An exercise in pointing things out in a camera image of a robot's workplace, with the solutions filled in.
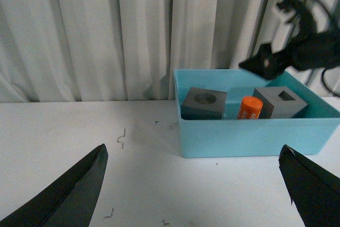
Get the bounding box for gray block with square hole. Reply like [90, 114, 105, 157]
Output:
[253, 86, 308, 119]

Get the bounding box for black cable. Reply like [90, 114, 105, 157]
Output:
[290, 0, 340, 97]

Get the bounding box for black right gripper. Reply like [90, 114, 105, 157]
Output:
[239, 0, 339, 80]

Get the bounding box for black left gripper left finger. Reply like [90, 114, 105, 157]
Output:
[1, 144, 108, 226]

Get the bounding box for orange cylinder part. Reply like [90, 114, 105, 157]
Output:
[237, 96, 264, 120]

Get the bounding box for white pleated curtain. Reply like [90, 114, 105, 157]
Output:
[1, 0, 339, 103]

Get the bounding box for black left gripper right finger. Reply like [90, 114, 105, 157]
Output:
[278, 145, 339, 226]

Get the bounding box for gray block with round hole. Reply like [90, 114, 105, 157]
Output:
[181, 87, 227, 120]

